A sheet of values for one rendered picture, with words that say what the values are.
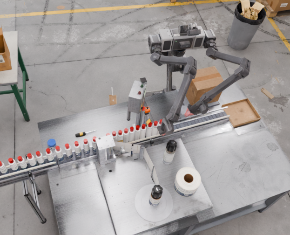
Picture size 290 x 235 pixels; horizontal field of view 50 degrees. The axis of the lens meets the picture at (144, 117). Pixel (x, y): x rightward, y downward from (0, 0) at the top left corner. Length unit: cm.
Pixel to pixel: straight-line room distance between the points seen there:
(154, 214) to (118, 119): 98
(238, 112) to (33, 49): 308
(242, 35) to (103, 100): 231
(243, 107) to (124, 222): 167
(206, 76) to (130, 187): 128
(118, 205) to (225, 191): 91
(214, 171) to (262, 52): 291
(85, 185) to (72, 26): 314
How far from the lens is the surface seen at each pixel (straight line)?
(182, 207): 260
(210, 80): 305
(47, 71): 458
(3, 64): 356
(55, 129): 297
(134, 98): 233
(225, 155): 296
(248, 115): 329
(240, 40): 508
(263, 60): 523
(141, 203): 256
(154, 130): 275
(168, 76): 366
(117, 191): 259
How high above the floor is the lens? 330
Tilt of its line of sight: 55 degrees down
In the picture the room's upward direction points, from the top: 8 degrees clockwise
